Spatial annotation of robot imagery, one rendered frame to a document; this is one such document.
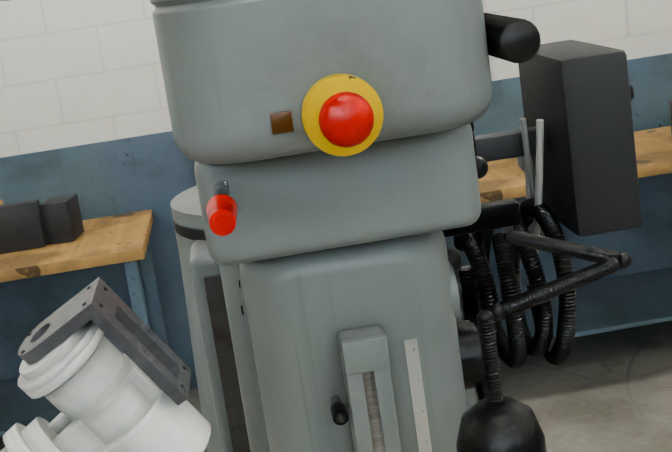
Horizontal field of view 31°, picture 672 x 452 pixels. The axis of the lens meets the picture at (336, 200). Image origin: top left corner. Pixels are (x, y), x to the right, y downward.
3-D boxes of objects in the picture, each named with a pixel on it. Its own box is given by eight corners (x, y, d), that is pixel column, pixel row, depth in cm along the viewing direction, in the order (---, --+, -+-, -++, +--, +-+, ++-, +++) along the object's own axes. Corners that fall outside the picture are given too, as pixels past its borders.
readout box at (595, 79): (654, 226, 139) (637, 47, 135) (578, 239, 138) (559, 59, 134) (599, 194, 158) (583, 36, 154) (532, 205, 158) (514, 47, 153)
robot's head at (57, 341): (92, 481, 73) (187, 411, 72) (-9, 388, 70) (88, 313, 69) (104, 425, 79) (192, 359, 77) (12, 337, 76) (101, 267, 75)
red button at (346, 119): (379, 144, 86) (371, 89, 85) (324, 153, 85) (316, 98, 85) (373, 138, 89) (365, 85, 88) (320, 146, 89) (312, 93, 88)
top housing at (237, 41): (513, 125, 92) (489, -87, 88) (174, 179, 90) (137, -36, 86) (412, 72, 137) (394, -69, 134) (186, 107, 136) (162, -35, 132)
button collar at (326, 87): (388, 149, 89) (378, 69, 88) (309, 162, 88) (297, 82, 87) (385, 145, 91) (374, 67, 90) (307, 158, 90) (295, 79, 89)
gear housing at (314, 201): (490, 226, 103) (476, 112, 101) (209, 272, 101) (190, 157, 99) (422, 163, 136) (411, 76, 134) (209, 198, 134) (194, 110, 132)
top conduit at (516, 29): (543, 60, 94) (539, 15, 93) (491, 68, 94) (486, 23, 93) (437, 30, 138) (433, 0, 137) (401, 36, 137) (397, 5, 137)
